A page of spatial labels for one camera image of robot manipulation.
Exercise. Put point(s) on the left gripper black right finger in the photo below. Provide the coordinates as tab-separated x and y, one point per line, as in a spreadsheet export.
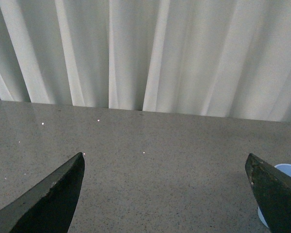
272	191

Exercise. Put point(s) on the white curtain left panel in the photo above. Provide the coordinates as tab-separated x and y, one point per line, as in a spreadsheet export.
221	58

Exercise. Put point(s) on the light blue cup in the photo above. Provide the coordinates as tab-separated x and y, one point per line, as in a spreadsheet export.
285	168

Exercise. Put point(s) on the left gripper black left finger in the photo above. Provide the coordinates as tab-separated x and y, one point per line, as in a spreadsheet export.
49	206

